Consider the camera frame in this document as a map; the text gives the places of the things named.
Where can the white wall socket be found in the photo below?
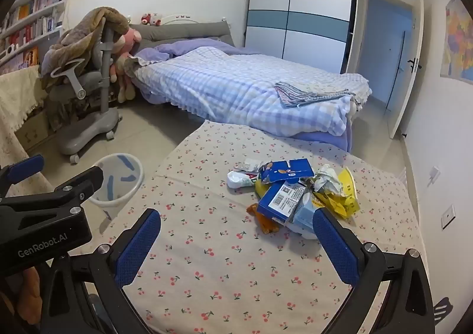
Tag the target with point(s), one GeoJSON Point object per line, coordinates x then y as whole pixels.
{"type": "Point", "coordinates": [433, 175]}

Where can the folded striped cloth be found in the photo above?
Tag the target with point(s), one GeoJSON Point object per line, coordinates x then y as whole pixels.
{"type": "Point", "coordinates": [295, 93]}

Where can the white bookshelf with books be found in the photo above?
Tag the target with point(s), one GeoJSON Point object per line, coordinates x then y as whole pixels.
{"type": "Point", "coordinates": [37, 12]}

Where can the brown blanket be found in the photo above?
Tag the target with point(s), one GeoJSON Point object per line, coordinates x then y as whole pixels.
{"type": "Point", "coordinates": [96, 19]}

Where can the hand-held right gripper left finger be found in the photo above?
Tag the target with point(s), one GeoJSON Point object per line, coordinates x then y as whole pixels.
{"type": "Point", "coordinates": [136, 249]}

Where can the blue carton with orange print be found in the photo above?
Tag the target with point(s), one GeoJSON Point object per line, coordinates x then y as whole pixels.
{"type": "Point", "coordinates": [292, 169]}

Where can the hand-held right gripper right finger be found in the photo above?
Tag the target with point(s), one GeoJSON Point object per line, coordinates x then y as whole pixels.
{"type": "Point", "coordinates": [336, 245]}

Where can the red and white plush toy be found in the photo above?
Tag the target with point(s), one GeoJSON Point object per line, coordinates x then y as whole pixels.
{"type": "Point", "coordinates": [151, 19]}

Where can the white paper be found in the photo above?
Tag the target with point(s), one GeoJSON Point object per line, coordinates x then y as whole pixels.
{"type": "Point", "coordinates": [327, 178]}

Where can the beige fringed blanket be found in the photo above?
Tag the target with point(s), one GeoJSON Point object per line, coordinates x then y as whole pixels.
{"type": "Point", "coordinates": [364, 91]}

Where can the white wall switch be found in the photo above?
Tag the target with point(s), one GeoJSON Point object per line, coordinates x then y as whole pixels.
{"type": "Point", "coordinates": [448, 216]}

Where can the white bed frame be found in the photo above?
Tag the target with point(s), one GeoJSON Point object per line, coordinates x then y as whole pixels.
{"type": "Point", "coordinates": [173, 17]}

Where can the grey desk chair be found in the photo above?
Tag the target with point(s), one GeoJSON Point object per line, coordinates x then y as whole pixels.
{"type": "Point", "coordinates": [105, 71]}

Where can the grey headboard cushion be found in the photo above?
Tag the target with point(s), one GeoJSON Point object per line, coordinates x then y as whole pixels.
{"type": "Point", "coordinates": [184, 30]}

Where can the white and blue wardrobe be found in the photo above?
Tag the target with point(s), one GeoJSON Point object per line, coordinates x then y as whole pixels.
{"type": "Point", "coordinates": [314, 5]}

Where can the brown snack wrapper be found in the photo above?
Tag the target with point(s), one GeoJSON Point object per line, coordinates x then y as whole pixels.
{"type": "Point", "coordinates": [264, 225]}

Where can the light blue packet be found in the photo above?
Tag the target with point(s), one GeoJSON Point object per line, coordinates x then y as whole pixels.
{"type": "Point", "coordinates": [303, 217]}

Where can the cherry print tablecloth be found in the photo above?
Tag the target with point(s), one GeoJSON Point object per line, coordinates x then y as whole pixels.
{"type": "Point", "coordinates": [221, 245]}

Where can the white door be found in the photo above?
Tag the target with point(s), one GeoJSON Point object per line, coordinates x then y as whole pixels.
{"type": "Point", "coordinates": [410, 97]}

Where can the yellow paper bowl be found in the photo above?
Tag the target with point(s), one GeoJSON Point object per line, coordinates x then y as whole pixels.
{"type": "Point", "coordinates": [349, 201]}

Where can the cream lace cloth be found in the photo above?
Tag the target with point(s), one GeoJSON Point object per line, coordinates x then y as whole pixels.
{"type": "Point", "coordinates": [14, 97]}

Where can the white slatted rack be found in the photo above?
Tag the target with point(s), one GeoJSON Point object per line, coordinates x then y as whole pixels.
{"type": "Point", "coordinates": [402, 175]}

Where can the map wall poster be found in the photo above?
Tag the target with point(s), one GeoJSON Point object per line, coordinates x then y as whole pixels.
{"type": "Point", "coordinates": [458, 42]}

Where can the blue box with barcode label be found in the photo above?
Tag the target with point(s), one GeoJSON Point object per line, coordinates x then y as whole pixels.
{"type": "Point", "coordinates": [269, 208]}

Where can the pink plush toy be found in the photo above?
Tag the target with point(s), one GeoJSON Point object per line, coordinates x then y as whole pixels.
{"type": "Point", "coordinates": [129, 38]}

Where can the white and blue waste basket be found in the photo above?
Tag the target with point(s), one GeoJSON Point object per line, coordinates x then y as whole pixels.
{"type": "Point", "coordinates": [123, 178]}

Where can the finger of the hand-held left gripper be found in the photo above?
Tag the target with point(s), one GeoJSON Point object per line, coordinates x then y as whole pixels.
{"type": "Point", "coordinates": [83, 182]}
{"type": "Point", "coordinates": [26, 168]}

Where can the cardboard box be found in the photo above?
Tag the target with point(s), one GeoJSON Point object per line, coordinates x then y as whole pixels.
{"type": "Point", "coordinates": [33, 132]}

